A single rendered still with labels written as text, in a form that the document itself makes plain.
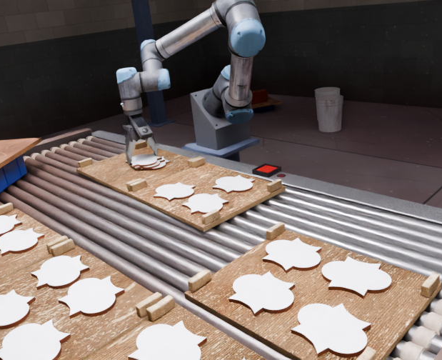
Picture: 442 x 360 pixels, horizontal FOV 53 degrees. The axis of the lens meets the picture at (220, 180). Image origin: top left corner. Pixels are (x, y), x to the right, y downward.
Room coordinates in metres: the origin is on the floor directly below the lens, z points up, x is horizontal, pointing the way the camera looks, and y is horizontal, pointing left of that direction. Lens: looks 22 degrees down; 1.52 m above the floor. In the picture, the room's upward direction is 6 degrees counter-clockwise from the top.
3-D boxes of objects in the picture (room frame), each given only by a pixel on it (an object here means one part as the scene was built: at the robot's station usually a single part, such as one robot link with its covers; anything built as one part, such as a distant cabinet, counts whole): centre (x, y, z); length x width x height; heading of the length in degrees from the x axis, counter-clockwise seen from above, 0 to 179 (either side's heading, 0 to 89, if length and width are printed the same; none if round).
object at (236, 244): (1.35, 0.26, 0.90); 1.95 x 0.05 x 0.05; 43
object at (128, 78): (1.71, 0.30, 1.26); 0.09 x 0.08 x 0.11; 97
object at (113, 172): (1.70, 0.32, 0.93); 0.41 x 0.35 x 0.02; 39
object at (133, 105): (1.71, 0.31, 1.18); 0.08 x 0.08 x 0.05
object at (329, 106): (4.95, -1.32, 0.19); 0.30 x 0.30 x 0.37
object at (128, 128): (1.71, 0.31, 1.10); 0.09 x 0.08 x 0.12; 29
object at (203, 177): (1.38, 0.06, 0.93); 0.41 x 0.35 x 0.02; 39
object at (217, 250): (1.32, 0.30, 0.90); 1.95 x 0.05 x 0.05; 43
